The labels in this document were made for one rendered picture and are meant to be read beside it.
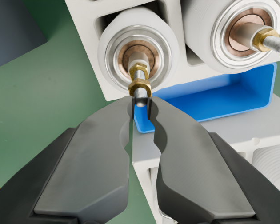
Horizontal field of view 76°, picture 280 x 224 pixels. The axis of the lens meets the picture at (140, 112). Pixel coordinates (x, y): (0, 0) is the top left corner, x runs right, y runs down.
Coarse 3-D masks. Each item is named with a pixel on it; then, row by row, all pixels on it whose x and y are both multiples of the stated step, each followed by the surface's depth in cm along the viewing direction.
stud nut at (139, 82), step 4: (136, 80) 13; (140, 80) 13; (144, 80) 14; (132, 84) 13; (136, 84) 13; (140, 84) 13; (144, 84) 13; (148, 84) 13; (128, 88) 14; (132, 88) 13; (136, 88) 13; (144, 88) 13; (148, 88) 13; (132, 92) 14; (148, 92) 14; (132, 96) 14; (148, 96) 14
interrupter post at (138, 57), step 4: (136, 52) 19; (140, 52) 19; (132, 56) 19; (136, 56) 18; (140, 56) 18; (144, 56) 19; (132, 60) 18; (136, 60) 17; (140, 60) 17; (144, 60) 17; (128, 64) 18; (132, 64) 17; (144, 64) 17; (148, 64) 18; (128, 68) 18; (148, 68) 18; (128, 72) 18; (148, 72) 18
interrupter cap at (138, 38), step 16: (128, 32) 18; (144, 32) 18; (112, 48) 19; (128, 48) 20; (144, 48) 20; (160, 48) 19; (112, 64) 20; (160, 64) 20; (112, 80) 21; (128, 80) 21; (160, 80) 21
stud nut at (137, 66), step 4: (136, 64) 16; (140, 64) 17; (132, 68) 17; (136, 68) 16; (140, 68) 16; (144, 68) 16; (132, 72) 17; (144, 72) 17; (132, 76) 17; (148, 76) 17; (132, 80) 17
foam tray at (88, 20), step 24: (72, 0) 23; (96, 0) 27; (120, 0) 23; (144, 0) 23; (168, 0) 23; (96, 24) 26; (168, 24) 26; (96, 48) 26; (96, 72) 28; (192, 72) 29; (216, 72) 29; (120, 96) 31
